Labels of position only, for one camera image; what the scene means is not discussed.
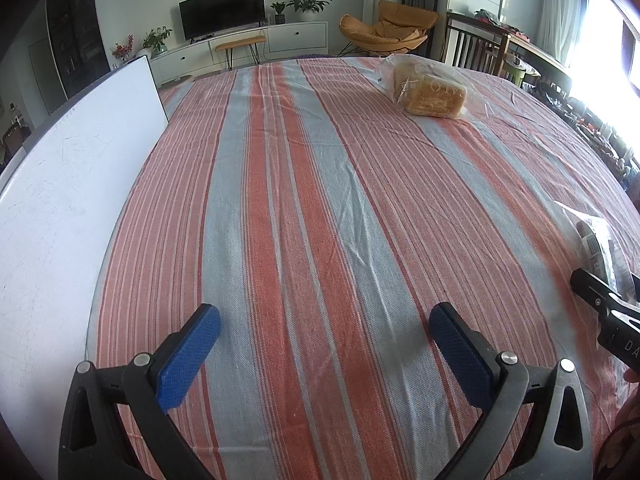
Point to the orange lounge chair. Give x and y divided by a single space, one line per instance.
390 27

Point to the white television cabinet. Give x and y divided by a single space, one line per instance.
295 40

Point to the plant in white vase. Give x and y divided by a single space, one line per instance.
156 40

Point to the wooden stool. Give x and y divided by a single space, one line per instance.
240 42

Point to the bagged bread loaf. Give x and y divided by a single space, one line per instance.
430 92

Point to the white cardboard box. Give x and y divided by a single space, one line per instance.
65 210

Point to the white curtain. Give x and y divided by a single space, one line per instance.
557 10

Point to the large leafy potted plant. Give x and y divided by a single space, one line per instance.
307 5

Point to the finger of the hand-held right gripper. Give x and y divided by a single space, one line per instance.
590 287

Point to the black television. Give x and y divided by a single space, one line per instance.
222 10

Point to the black display cabinet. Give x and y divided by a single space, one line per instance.
77 35

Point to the red flowers in vase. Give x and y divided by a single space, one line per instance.
122 50

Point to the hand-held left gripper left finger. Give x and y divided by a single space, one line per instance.
192 355

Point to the wooden side table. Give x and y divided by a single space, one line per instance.
470 47

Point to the small potted plant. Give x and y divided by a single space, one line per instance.
278 12

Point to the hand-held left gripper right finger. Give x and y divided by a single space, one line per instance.
460 355

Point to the window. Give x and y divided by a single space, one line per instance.
605 45

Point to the striped orange grey tablecloth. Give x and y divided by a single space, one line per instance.
325 210

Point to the clear bag of brown biscuits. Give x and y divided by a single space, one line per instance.
597 245

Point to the cluster of jars and bottles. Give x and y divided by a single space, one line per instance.
600 130

